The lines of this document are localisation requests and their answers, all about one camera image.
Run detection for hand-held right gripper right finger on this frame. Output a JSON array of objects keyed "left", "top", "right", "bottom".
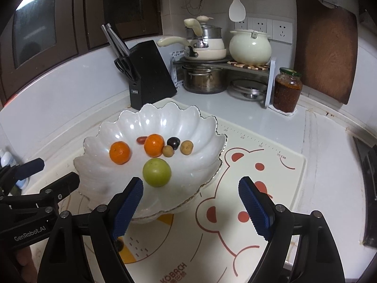
[{"left": 238, "top": 176, "right": 345, "bottom": 283}]

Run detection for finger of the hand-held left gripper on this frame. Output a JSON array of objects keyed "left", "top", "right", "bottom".
[
  {"left": 0, "top": 171, "right": 81, "bottom": 213},
  {"left": 0, "top": 158, "right": 45, "bottom": 195}
]

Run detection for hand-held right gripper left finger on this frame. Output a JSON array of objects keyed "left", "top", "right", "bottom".
[{"left": 37, "top": 176, "right": 145, "bottom": 283}]

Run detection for green apple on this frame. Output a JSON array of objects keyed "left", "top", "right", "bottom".
[{"left": 143, "top": 158, "right": 172, "bottom": 187}]

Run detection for orange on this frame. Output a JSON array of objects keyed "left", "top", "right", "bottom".
[
  {"left": 144, "top": 134, "right": 165, "bottom": 157},
  {"left": 109, "top": 141, "right": 131, "bottom": 165}
]

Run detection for white scalloped bowl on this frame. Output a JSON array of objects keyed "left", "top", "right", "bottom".
[{"left": 73, "top": 102, "right": 228, "bottom": 223}]

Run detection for white pump bottle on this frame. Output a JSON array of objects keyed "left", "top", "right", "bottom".
[{"left": 0, "top": 150, "right": 28, "bottom": 189}]

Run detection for cream bear print mat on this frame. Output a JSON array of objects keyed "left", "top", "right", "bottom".
[{"left": 26, "top": 116, "right": 307, "bottom": 283}]

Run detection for steel pot lid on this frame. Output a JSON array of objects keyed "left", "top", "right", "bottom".
[{"left": 229, "top": 78, "right": 268, "bottom": 99}]

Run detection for glass jar of chili sauce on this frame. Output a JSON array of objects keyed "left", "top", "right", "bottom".
[{"left": 272, "top": 68, "right": 303, "bottom": 113}]

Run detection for white and grey shelf rack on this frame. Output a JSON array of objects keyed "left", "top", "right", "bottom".
[{"left": 170, "top": 50, "right": 277, "bottom": 108}]

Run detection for black kitchen scissors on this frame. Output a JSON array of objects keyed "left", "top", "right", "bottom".
[{"left": 114, "top": 56, "right": 139, "bottom": 82}]

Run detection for black knife block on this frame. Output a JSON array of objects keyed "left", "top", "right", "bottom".
[{"left": 128, "top": 40, "right": 178, "bottom": 110}]

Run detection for steel stockpot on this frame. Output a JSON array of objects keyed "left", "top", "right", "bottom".
[{"left": 181, "top": 65, "right": 227, "bottom": 94}]

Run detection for wooden slat trivet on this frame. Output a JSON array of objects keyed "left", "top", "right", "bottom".
[{"left": 227, "top": 60, "right": 270, "bottom": 71}]

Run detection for cream frying pan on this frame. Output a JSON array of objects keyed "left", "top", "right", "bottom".
[{"left": 157, "top": 36, "right": 227, "bottom": 61}]

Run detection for cream ceramic pot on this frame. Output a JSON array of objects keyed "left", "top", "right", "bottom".
[{"left": 229, "top": 29, "right": 272, "bottom": 65}]

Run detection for dark brown cabinet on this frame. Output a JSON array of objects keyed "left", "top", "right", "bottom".
[{"left": 0, "top": 0, "right": 164, "bottom": 104}]

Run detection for brown wooden cutting board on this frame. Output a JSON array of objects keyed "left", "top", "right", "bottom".
[{"left": 294, "top": 0, "right": 358, "bottom": 105}]

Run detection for steel and cream pot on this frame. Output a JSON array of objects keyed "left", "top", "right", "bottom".
[{"left": 183, "top": 16, "right": 226, "bottom": 50}]

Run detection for white rice paddle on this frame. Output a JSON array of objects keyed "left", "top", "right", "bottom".
[{"left": 229, "top": 0, "right": 246, "bottom": 22}]

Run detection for grey handled knife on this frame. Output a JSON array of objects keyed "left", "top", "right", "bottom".
[
  {"left": 106, "top": 23, "right": 131, "bottom": 56},
  {"left": 101, "top": 24, "right": 126, "bottom": 58}
]

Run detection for thin wire loop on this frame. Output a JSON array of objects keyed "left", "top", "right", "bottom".
[{"left": 182, "top": 0, "right": 205, "bottom": 14}]

